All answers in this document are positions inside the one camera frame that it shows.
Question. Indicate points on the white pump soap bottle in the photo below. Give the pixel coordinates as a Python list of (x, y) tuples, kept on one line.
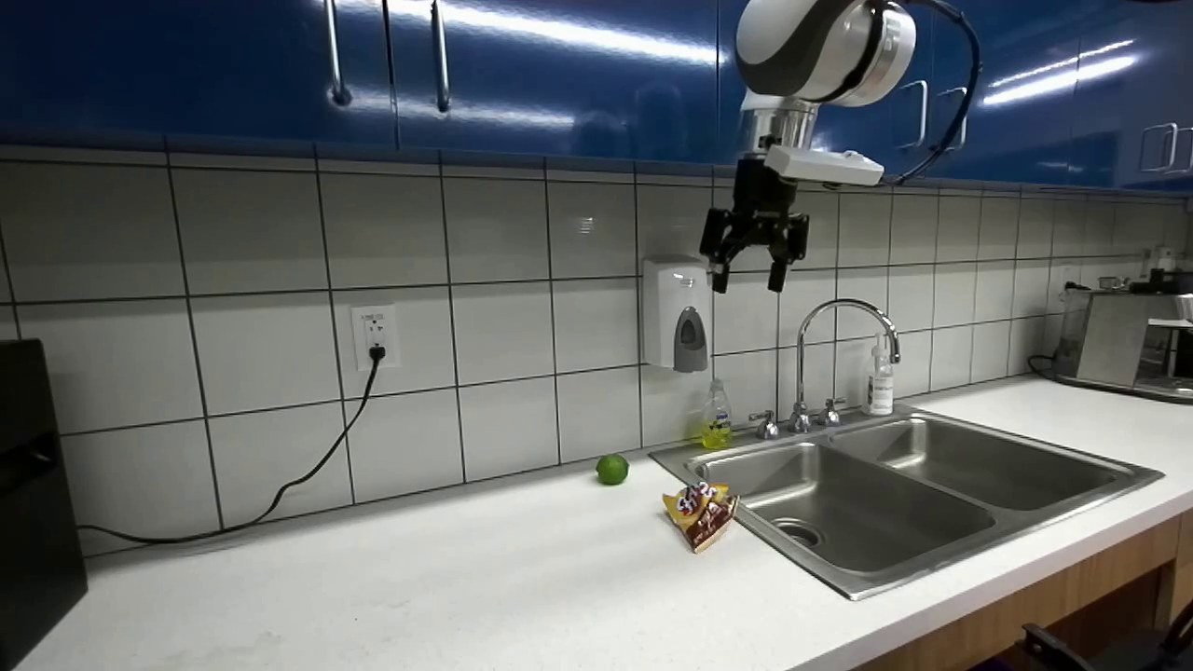
[(882, 388)]

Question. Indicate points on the green lime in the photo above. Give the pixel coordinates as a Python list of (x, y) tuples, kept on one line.
[(613, 466)]

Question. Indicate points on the black countertop appliance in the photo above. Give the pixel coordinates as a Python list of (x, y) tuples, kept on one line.
[(36, 510)]

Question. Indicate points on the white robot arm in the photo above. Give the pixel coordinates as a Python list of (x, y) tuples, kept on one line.
[(805, 50)]

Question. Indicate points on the stainless steel countertop appliance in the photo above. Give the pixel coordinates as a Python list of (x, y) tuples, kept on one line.
[(1120, 341)]

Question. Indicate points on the yellow brown chip packet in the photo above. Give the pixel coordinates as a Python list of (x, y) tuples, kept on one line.
[(698, 511)]

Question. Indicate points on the round steel sink drain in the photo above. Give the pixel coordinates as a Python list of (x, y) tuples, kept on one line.
[(796, 534)]

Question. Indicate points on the white wall soap dispenser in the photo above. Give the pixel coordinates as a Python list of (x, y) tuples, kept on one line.
[(673, 311)]

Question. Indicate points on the wooden base cabinet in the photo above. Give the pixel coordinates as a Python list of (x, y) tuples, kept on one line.
[(1030, 603)]

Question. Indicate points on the stainless steel double sink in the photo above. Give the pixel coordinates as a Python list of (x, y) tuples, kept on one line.
[(919, 496)]

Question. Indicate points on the chrome gooseneck faucet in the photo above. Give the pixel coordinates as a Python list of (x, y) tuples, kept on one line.
[(805, 338)]

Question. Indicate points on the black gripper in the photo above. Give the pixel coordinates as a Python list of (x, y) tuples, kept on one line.
[(759, 207)]

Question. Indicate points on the black chair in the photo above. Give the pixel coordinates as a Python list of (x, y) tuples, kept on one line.
[(1120, 653)]

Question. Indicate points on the white wall power outlet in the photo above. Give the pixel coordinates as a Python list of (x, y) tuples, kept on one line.
[(379, 333)]

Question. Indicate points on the glossy blue cabinet door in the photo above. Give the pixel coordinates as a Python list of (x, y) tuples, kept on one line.
[(161, 60), (1046, 114), (1158, 77), (887, 125), (581, 89)]

